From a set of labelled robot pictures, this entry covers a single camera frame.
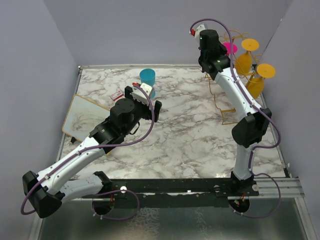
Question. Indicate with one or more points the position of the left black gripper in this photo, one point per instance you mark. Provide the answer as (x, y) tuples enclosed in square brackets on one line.
[(148, 115)]

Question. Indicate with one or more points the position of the blue plastic wine glass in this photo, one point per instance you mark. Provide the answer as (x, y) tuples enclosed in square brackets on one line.
[(148, 76)]

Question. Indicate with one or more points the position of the pink plastic wine glass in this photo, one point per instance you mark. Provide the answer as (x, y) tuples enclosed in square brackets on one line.
[(229, 46)]

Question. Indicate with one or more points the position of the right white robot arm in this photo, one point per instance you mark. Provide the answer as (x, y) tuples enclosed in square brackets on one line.
[(253, 119)]

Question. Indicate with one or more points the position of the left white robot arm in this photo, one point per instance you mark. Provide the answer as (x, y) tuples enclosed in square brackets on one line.
[(48, 189)]

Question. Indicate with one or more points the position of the yellow wine glass rear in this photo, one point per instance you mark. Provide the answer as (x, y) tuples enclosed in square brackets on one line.
[(244, 61)]

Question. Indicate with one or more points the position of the yellow wine glass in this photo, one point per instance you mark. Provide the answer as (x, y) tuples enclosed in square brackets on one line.
[(256, 85), (244, 61)]

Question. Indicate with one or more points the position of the yellow wine glass front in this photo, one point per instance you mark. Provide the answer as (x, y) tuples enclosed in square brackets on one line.
[(256, 85)]

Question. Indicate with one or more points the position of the small red card box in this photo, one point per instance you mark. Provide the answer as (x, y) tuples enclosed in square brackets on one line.
[(117, 95)]

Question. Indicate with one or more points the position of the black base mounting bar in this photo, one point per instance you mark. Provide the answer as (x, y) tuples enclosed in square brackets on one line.
[(185, 192)]

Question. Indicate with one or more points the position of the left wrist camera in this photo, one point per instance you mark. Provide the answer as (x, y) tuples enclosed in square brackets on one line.
[(142, 92)]

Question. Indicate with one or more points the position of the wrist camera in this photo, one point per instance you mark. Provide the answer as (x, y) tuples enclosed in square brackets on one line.
[(142, 92), (198, 29)]

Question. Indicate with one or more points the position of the small whiteboard wooden frame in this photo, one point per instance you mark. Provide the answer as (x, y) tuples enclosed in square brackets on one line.
[(82, 117)]

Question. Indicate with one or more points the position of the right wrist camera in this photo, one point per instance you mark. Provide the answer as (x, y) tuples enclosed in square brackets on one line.
[(198, 29)]

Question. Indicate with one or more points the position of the gold wire glass rack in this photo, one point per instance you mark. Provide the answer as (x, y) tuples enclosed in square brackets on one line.
[(228, 115)]

